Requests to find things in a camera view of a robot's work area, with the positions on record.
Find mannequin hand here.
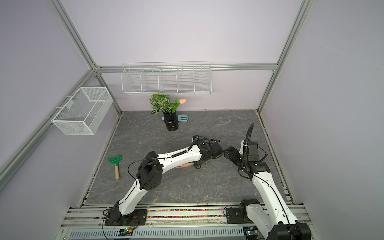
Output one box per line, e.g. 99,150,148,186
177,163,194,168

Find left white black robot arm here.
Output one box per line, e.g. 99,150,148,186
110,136,223,219

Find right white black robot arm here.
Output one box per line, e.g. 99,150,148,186
224,124,312,240

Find light blue plastic block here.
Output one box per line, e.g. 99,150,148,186
178,115,188,122

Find black plant pot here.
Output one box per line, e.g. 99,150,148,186
163,111,179,132

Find pink artificial tulip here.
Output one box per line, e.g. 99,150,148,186
179,99,187,105

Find green artificial plant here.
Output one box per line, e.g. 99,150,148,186
150,93,180,115

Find right green circuit board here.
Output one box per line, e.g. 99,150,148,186
243,227,259,238

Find green toy rake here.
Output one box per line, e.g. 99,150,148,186
108,155,123,180

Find left small circuit board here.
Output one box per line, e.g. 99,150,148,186
119,228,134,237

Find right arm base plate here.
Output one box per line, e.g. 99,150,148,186
223,206,253,224

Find white slotted cable duct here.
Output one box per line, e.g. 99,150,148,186
64,227,246,240

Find long white wire shelf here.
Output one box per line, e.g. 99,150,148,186
121,62,212,95

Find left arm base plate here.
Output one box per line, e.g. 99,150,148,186
103,209,148,226

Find white wire basket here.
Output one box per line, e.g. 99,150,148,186
51,87,113,136

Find aluminium front rail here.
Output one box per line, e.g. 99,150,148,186
59,204,313,229

